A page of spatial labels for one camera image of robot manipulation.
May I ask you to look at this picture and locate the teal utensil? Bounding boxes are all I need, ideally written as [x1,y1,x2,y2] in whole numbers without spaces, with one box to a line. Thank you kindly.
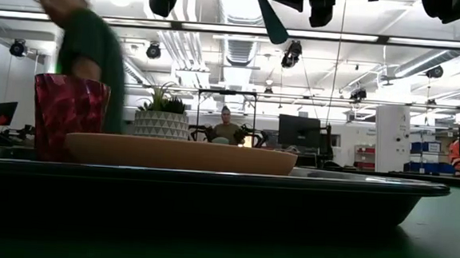
[252,0,291,46]

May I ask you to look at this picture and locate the dark metal tray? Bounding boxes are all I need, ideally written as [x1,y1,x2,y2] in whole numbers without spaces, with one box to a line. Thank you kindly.
[0,148,453,255]

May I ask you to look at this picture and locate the tan round plate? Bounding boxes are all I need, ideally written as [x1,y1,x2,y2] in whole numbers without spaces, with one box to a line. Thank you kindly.
[63,130,299,178]

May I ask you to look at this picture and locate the white pillar cabinet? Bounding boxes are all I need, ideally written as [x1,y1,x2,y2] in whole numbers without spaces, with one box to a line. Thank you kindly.
[372,104,413,173]

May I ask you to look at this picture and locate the blue storage bin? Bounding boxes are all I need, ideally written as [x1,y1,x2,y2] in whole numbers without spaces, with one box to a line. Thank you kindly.
[410,140,442,155]
[402,160,458,177]

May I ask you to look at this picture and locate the red faceted cup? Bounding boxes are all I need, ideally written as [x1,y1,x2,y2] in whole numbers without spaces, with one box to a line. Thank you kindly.
[29,71,113,166]

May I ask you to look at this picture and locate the green potted plant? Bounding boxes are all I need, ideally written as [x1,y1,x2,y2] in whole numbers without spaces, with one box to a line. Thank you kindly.
[137,80,188,115]

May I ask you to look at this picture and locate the red bin shelf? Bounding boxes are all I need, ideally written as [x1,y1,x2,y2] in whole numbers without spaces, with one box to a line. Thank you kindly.
[352,143,377,171]

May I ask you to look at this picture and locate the black hanging ceiling camera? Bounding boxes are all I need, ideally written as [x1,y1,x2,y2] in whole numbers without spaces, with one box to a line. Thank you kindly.
[349,87,368,102]
[425,63,445,81]
[280,38,304,70]
[9,38,28,59]
[145,42,163,61]

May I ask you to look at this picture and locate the black overhead frame beam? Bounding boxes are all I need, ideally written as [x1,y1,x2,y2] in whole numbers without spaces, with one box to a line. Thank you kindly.
[0,10,460,51]

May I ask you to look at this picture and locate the small black monitor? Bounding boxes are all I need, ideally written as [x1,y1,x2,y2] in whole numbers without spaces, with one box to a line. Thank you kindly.
[0,100,19,127]

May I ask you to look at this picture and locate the black background robot arms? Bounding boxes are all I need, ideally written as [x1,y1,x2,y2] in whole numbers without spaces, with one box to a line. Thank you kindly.
[188,120,270,149]

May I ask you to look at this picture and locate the white triangle-patterned planter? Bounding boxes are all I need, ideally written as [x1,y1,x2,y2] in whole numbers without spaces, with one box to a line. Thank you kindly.
[133,109,191,141]

